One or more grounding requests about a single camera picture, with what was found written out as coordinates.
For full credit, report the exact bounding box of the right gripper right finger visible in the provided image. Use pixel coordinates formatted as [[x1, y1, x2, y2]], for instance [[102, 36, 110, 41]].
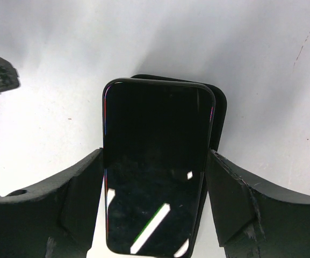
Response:
[[206, 150, 310, 257]]

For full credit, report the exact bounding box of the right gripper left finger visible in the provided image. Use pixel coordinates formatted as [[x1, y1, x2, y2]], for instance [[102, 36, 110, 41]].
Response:
[[0, 149, 103, 257]]

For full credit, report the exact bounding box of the black smartphone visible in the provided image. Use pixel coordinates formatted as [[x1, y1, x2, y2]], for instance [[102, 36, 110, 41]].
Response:
[[102, 78, 215, 257]]

